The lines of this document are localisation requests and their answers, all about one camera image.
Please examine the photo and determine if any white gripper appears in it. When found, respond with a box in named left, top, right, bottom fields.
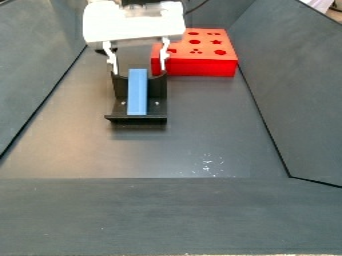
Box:
left=83, top=0, right=186, bottom=75

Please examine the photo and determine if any black curved fixture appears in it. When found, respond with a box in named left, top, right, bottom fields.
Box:
left=105, top=69, right=167, bottom=123

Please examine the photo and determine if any red shape sorter block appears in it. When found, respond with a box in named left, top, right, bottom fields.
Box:
left=166, top=28, right=238, bottom=77

